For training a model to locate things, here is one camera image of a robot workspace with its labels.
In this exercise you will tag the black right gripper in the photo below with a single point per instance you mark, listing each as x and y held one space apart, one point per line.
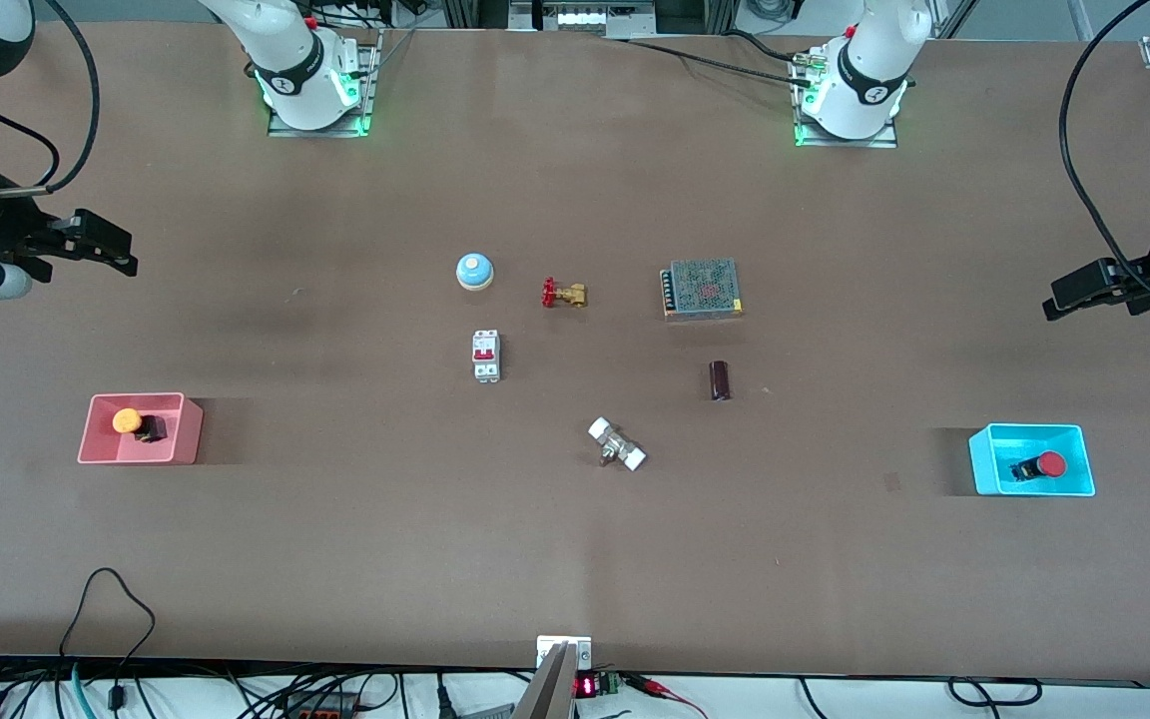
4 228

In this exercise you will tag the red push button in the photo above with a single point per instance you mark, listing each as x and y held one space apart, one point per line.
1046 465

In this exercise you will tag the yellow push button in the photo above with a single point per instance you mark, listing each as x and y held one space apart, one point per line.
131 421

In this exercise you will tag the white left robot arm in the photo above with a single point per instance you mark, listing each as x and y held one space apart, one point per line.
869 70

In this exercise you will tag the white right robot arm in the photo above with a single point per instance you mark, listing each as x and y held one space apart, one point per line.
295 60

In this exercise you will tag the cyan plastic bin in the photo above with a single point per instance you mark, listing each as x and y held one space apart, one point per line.
994 464

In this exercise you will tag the pink plastic bin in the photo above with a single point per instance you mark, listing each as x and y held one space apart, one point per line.
176 434

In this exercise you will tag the dark brown cylindrical capacitor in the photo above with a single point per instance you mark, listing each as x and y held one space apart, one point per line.
721 380

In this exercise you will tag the blue white call bell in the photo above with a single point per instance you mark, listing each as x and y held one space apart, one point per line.
474 271

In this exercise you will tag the metal mesh power supply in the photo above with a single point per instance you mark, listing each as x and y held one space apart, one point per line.
703 289

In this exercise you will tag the metal valve with white ends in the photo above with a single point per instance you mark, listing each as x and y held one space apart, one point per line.
617 444

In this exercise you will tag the red LED display module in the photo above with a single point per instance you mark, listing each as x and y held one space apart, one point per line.
593 685

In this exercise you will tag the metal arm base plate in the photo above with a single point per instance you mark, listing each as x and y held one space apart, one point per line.
367 90
884 138

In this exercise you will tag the white circuit breaker red switch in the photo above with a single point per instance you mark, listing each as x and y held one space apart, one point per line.
486 356

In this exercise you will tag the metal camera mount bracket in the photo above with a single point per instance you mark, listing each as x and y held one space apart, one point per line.
557 669

